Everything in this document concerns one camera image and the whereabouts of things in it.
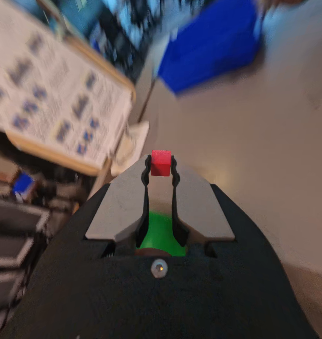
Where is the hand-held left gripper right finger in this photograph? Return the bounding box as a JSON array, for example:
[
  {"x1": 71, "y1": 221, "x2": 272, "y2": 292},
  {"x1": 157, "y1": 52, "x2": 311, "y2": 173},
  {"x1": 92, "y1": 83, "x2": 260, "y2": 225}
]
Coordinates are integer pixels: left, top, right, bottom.
[{"x1": 171, "y1": 156, "x2": 236, "y2": 247}]

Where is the blue plastic bin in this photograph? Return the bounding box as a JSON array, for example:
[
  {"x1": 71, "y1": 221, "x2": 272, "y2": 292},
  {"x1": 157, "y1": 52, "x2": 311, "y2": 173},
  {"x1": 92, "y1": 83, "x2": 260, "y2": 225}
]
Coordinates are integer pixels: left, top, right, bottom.
[{"x1": 157, "y1": 0, "x2": 260, "y2": 95}]

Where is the red wooden cube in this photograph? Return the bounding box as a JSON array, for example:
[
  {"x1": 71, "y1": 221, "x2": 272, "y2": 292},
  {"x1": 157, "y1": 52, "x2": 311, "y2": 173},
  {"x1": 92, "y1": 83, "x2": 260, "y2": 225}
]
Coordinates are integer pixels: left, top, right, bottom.
[{"x1": 151, "y1": 150, "x2": 172, "y2": 176}]

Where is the instruction sheet on stand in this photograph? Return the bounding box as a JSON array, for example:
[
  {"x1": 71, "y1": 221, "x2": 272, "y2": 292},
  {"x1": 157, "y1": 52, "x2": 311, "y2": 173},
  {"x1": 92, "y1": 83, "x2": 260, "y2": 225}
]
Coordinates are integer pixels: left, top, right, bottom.
[{"x1": 0, "y1": 0, "x2": 150, "y2": 177}]

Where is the green plastic bin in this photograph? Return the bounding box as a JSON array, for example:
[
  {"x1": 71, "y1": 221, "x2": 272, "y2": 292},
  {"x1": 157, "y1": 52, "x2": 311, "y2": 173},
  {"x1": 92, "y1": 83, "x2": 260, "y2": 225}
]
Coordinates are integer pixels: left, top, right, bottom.
[{"x1": 138, "y1": 210, "x2": 187, "y2": 257}]

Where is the grey desk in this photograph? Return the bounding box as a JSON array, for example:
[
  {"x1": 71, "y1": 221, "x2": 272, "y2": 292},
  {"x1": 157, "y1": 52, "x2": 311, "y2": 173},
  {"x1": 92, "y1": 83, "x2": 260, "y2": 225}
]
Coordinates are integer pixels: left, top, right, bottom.
[{"x1": 88, "y1": 11, "x2": 322, "y2": 339}]

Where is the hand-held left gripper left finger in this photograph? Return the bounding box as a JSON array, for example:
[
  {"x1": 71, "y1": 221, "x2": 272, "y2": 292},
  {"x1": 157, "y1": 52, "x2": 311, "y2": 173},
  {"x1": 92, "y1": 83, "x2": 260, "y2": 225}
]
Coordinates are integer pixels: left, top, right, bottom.
[{"x1": 85, "y1": 154, "x2": 152, "y2": 248}]

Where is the small blue bin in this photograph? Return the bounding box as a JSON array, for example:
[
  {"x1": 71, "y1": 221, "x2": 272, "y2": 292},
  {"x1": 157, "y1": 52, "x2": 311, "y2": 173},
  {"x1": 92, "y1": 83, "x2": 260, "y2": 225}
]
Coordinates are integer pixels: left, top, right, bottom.
[{"x1": 13, "y1": 172, "x2": 34, "y2": 196}]

